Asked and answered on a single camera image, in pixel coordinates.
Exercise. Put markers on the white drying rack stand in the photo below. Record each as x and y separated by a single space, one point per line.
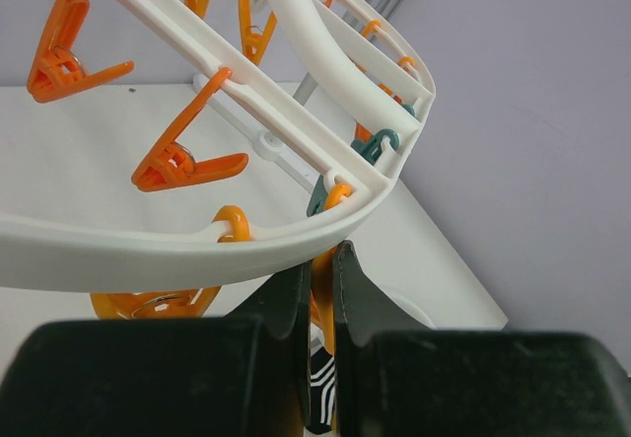
358 58

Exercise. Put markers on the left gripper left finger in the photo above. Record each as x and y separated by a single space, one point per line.
276 387

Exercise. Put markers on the orange clothes peg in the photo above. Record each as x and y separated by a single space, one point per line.
57 72
169 165
190 303
313 317

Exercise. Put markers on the white oval clip hanger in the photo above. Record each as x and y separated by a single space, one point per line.
73 221

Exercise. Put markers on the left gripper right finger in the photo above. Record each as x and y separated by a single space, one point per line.
361 311

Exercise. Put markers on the teal clothes peg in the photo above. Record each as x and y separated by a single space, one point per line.
371 149

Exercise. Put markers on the black striped sock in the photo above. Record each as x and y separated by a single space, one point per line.
323 391

